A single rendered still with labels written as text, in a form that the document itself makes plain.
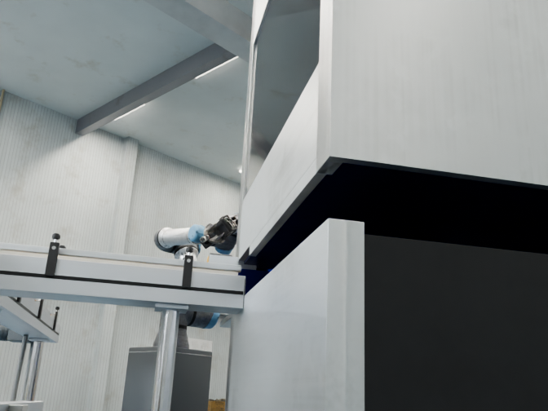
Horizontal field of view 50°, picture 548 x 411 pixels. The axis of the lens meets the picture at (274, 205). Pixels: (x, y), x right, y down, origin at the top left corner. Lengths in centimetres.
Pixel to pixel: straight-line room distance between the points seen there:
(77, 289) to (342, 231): 90
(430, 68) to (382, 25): 12
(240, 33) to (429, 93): 774
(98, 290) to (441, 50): 104
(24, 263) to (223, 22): 718
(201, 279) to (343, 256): 79
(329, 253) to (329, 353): 15
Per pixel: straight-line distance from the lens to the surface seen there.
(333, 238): 92
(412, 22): 115
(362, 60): 107
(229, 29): 865
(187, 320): 256
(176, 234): 263
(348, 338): 90
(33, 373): 316
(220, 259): 183
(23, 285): 166
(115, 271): 164
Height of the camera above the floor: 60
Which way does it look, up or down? 19 degrees up
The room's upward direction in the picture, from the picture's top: 3 degrees clockwise
